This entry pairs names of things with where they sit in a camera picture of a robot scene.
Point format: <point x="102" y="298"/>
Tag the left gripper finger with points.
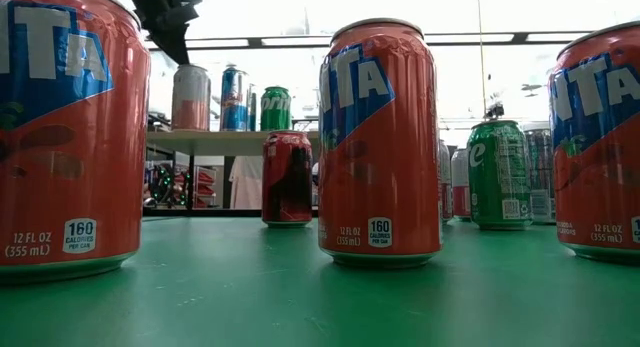
<point x="172" y="44"/>

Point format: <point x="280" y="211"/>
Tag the silver beverage can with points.
<point x="191" y="99"/>

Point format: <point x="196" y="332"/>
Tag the green Sprite can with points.
<point x="500" y="177"/>
<point x="275" y="112"/>

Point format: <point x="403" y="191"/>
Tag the red storage rack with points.
<point x="205" y="189"/>

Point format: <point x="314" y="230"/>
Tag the orange Fanta can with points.
<point x="600" y="162"/>
<point x="380" y="162"/>
<point x="75" y="162"/>

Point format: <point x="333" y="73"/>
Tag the white cloth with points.
<point x="246" y="182"/>

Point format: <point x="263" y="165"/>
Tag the red Star Wars Coca-Cola can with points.
<point x="287" y="182"/>

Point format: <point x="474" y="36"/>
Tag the green table mat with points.
<point x="250" y="297"/>

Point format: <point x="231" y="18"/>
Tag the blue silver Red Bull can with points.
<point x="542" y="177"/>

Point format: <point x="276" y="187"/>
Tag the wooden shelf with black frame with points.
<point x="210" y="142"/>

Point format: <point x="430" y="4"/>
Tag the black aluminium table frame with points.
<point x="225" y="213"/>

